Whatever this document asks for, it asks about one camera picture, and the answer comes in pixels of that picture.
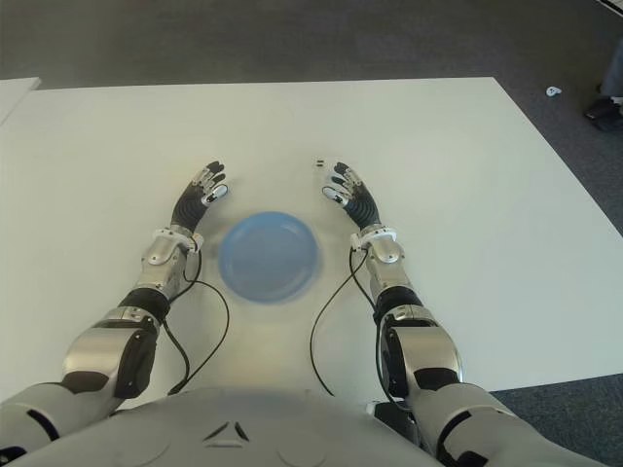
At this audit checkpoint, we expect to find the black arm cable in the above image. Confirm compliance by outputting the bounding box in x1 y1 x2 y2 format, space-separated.
163 235 231 396
310 241 405 405

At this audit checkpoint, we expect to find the grey robot torso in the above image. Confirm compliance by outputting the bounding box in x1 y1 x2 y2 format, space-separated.
72 386 429 467

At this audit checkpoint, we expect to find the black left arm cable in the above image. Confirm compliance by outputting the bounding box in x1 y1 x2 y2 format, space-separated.
163 235 231 396

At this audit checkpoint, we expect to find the black shoe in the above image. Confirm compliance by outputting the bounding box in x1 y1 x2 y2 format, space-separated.
583 36 623 131

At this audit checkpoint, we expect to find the white charger block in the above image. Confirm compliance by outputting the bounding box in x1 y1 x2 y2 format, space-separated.
312 155 348 172

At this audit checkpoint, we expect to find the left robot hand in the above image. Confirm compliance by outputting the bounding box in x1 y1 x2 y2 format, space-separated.
169 159 231 234

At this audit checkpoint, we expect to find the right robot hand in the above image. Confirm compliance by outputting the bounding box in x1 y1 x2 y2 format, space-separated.
320 161 384 230

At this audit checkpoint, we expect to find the neighbouring white table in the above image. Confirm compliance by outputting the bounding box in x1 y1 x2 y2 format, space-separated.
0 76 41 123

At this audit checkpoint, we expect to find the blue plastic plate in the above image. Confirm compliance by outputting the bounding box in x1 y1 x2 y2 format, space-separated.
217 209 323 304

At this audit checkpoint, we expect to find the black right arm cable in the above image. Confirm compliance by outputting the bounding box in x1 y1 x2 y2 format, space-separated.
310 241 405 405

